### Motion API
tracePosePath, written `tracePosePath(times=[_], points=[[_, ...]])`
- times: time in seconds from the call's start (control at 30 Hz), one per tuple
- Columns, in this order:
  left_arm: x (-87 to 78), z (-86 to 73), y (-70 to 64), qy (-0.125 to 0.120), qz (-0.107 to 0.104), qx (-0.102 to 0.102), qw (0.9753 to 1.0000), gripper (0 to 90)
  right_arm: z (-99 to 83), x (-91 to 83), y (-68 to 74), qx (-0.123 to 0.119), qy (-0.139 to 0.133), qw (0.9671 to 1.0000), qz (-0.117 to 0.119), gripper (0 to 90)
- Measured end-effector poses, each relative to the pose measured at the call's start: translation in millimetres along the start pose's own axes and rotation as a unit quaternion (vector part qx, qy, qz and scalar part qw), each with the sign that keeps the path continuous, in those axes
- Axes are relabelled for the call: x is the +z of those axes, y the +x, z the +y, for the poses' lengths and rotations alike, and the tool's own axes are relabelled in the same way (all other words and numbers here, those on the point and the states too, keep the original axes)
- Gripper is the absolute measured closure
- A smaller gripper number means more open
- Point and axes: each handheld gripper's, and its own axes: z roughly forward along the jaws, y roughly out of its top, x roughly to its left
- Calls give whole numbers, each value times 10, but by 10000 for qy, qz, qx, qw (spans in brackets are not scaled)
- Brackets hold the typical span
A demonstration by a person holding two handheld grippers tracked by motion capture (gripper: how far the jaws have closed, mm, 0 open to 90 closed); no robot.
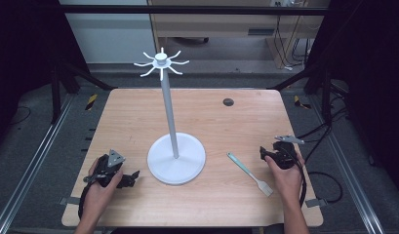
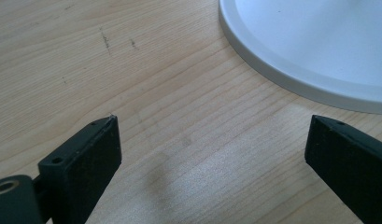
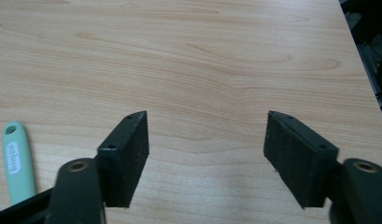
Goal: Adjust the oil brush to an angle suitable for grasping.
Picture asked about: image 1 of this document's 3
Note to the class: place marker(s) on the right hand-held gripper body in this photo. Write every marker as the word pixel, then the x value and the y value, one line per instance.
pixel 285 156

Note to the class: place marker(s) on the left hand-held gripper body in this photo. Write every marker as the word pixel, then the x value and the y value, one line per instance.
pixel 113 160

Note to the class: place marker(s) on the white hook stand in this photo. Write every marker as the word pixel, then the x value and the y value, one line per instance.
pixel 169 110

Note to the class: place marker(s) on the person's right hand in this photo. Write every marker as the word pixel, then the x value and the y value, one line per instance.
pixel 289 183

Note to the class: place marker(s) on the person's left hand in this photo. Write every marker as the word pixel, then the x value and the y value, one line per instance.
pixel 98 195

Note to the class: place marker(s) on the yellow black striped tape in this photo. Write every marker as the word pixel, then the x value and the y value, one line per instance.
pixel 299 102
pixel 91 101

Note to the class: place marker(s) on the white cabinet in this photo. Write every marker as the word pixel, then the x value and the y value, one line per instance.
pixel 112 35

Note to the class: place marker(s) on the aluminium floor rail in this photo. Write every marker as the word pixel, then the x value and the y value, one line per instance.
pixel 350 175
pixel 28 172

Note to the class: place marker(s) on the black metal frame stand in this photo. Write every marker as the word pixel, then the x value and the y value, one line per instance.
pixel 317 84
pixel 62 87

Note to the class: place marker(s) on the black horizontal frame bar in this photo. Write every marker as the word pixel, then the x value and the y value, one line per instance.
pixel 187 9

